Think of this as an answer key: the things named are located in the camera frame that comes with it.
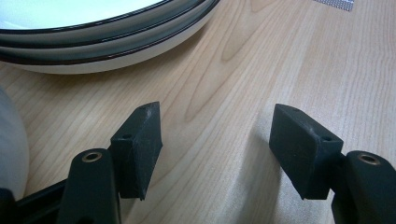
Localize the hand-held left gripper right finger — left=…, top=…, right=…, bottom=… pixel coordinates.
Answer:
left=269, top=104, right=345, bottom=200

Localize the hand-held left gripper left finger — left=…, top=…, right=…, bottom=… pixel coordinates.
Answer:
left=110, top=101, right=163, bottom=201

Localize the white plate with dark rim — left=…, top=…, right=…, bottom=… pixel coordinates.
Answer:
left=0, top=0, right=220, bottom=75
left=0, top=0, right=202, bottom=49

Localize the white bowl with dark rim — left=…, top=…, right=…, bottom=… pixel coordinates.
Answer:
left=0, top=87, right=30, bottom=200

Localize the grey striped placemat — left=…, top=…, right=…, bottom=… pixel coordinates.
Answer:
left=312, top=0, right=356, bottom=12

